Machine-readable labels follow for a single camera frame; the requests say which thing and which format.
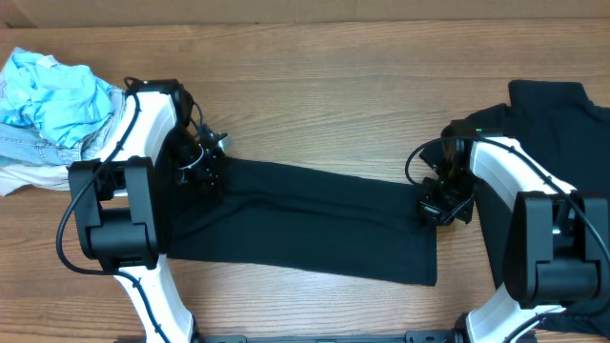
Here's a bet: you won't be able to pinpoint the black t-shirt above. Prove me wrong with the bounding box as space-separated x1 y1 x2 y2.
168 158 437 286

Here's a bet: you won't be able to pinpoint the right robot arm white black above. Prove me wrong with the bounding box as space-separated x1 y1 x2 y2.
406 120 609 342

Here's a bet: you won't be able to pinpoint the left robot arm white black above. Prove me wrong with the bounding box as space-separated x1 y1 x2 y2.
56 77 225 342

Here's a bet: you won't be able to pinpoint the black clothes pile right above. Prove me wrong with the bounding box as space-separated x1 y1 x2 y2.
465 80 609 340

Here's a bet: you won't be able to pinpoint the folded pale pink garment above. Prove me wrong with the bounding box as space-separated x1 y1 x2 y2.
1 164 70 196

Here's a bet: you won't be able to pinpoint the light blue crumpled shirt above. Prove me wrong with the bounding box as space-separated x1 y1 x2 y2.
1 48 116 148

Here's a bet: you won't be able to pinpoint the folded blue denim jeans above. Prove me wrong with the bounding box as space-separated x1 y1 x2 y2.
1 88 125 167

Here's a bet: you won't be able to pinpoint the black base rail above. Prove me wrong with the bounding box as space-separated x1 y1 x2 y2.
198 330 466 343

